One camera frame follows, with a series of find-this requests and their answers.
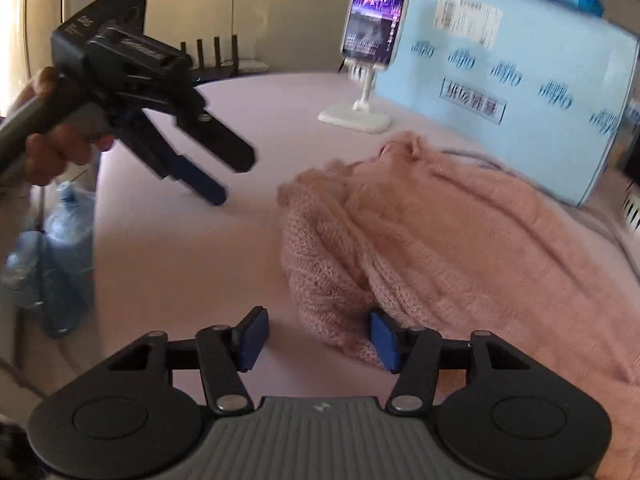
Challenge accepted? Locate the smartphone with lit screen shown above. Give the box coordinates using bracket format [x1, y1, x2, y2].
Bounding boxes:
[341, 0, 412, 69]

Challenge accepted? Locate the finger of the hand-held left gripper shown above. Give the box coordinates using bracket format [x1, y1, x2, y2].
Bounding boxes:
[174, 109, 257, 174]
[112, 110, 229, 206]

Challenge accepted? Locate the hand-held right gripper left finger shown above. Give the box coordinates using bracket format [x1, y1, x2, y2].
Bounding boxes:
[107, 306, 270, 415]

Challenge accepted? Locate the black router with antennas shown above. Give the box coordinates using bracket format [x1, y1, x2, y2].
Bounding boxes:
[179, 35, 238, 84]

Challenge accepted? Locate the pink fuzzy sweater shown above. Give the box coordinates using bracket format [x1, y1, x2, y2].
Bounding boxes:
[276, 130, 640, 480]

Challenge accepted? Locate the white phone stand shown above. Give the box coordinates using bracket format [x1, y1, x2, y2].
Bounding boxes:
[318, 57, 392, 135]

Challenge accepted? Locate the large blue water jug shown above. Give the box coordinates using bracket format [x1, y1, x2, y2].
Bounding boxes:
[2, 229, 49, 312]
[44, 180, 97, 340]

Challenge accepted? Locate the dark cable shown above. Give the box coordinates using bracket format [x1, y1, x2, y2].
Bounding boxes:
[439, 147, 628, 248]

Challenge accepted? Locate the person's left hand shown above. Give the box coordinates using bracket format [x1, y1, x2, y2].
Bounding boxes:
[24, 66, 114, 187]

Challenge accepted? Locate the light blue cardboard box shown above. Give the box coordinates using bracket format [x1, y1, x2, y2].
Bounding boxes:
[372, 0, 640, 209]

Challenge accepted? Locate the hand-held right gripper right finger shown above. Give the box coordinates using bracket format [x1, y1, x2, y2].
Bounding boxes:
[370, 309, 532, 414]

